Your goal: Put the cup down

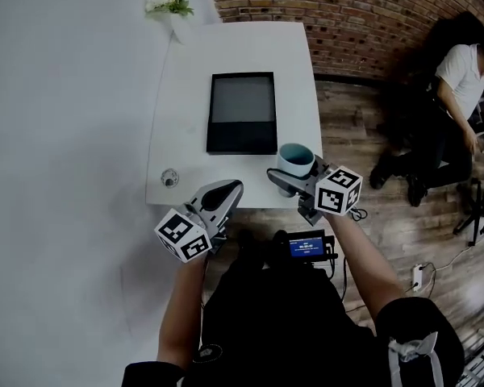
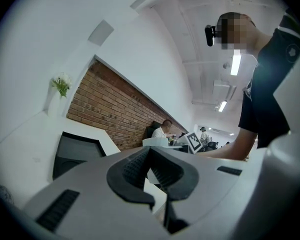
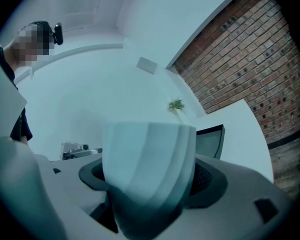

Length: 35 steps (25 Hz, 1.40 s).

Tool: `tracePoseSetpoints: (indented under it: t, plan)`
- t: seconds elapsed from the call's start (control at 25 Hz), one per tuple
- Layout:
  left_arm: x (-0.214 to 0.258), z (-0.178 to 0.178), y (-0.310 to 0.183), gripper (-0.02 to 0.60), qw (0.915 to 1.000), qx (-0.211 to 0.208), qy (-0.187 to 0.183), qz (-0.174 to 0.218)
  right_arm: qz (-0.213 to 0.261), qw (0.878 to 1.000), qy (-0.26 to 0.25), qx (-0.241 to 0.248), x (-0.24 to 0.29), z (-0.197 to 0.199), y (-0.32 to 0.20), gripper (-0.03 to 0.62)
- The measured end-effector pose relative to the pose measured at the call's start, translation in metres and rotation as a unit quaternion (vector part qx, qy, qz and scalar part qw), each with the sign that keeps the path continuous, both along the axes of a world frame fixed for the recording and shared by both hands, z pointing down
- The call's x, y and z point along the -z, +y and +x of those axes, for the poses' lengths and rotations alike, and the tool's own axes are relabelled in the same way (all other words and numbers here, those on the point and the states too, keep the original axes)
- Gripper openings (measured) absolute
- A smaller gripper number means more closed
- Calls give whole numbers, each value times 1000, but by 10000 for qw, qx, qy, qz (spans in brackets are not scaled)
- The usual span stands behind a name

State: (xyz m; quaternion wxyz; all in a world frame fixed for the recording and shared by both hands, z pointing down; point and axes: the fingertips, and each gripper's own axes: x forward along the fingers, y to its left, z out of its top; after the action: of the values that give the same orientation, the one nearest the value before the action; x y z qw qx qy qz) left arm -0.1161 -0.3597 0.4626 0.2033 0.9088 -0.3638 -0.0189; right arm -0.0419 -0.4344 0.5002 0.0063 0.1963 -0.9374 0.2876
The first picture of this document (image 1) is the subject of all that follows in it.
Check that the metal rack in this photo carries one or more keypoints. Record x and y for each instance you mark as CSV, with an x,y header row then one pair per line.
x,y
482,361

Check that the person's right forearm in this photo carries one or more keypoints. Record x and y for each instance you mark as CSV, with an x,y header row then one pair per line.
x,y
363,264

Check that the white power strip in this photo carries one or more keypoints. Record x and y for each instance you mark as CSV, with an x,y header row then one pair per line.
x,y
417,276

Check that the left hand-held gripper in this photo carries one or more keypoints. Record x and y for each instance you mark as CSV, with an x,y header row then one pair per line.
x,y
181,236

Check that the person's left forearm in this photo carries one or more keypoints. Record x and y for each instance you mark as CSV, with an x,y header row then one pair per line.
x,y
183,309

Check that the small round glass dish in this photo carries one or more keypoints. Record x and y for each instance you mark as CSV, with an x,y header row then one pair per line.
x,y
169,178

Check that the light blue cup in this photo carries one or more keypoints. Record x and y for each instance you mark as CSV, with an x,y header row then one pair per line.
x,y
294,161

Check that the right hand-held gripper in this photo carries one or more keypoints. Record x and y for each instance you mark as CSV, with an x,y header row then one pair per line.
x,y
332,194

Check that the black tripod stand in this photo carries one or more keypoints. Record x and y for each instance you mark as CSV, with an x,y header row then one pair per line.
x,y
474,212

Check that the person's black clothing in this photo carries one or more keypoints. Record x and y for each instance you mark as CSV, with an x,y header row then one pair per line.
x,y
282,329

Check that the black rectangular tray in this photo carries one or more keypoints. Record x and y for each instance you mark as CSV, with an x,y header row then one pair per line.
x,y
242,111

